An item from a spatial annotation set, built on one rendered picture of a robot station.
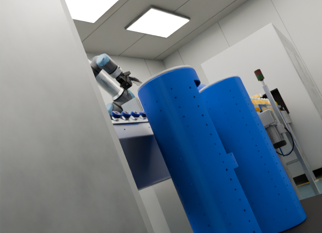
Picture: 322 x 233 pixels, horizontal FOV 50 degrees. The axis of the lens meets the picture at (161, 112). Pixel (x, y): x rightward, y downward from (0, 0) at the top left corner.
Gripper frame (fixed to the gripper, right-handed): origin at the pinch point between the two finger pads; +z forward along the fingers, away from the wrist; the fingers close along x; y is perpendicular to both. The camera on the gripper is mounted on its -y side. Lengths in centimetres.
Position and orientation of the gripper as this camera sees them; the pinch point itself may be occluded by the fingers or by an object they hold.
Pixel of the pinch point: (136, 90)
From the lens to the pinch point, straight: 253.5
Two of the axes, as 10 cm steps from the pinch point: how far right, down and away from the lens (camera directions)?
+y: 0.2, 6.3, -7.7
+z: 6.3, 6.0, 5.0
